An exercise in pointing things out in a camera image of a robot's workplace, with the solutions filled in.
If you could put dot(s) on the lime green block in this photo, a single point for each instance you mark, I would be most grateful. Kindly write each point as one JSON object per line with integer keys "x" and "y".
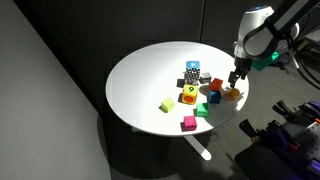
{"x": 167, "y": 104}

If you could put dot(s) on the orange block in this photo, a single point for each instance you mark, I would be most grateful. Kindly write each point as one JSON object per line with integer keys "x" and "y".
{"x": 216, "y": 84}

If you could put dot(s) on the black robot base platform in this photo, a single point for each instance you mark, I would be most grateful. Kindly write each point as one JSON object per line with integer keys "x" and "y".
{"x": 263, "y": 163}

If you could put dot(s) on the blue block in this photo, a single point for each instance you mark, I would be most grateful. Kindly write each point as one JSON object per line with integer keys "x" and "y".
{"x": 215, "y": 97}

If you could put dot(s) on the black spring clamp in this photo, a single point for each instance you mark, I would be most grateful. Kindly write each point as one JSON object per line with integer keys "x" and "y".
{"x": 250, "y": 130}
{"x": 285, "y": 110}

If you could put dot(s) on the plush cube with blue face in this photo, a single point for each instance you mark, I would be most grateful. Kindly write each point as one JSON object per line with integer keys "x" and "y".
{"x": 193, "y": 66}

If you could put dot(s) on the white table leg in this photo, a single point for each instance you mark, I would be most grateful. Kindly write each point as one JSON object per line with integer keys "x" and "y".
{"x": 198, "y": 148}

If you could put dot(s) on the wooden side table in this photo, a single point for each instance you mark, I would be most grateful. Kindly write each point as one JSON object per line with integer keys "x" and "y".
{"x": 310, "y": 40}

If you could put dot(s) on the perforated metal breadboard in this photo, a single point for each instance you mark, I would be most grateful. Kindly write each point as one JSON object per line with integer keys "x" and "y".
{"x": 308, "y": 146}

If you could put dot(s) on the grey studded block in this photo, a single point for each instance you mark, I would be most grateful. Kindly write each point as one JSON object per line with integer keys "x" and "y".
{"x": 205, "y": 77}

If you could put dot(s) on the pink block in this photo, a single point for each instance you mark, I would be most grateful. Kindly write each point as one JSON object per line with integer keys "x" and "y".
{"x": 190, "y": 123}

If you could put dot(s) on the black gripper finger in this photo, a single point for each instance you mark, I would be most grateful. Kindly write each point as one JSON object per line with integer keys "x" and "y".
{"x": 232, "y": 79}
{"x": 242, "y": 74}

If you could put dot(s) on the Franka robot arm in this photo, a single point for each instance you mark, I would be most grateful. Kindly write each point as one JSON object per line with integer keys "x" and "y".
{"x": 256, "y": 30}

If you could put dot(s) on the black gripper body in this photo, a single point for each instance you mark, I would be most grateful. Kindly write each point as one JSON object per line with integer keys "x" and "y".
{"x": 242, "y": 63}

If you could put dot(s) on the orange plush cube with number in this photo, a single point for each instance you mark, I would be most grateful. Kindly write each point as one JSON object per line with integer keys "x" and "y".
{"x": 190, "y": 94}

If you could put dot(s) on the purple spring clamp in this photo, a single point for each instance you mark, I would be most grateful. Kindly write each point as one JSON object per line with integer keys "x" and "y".
{"x": 310, "y": 108}

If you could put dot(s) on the orange yellow toy apple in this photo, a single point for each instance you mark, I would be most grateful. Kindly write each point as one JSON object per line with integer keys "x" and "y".
{"x": 233, "y": 93}

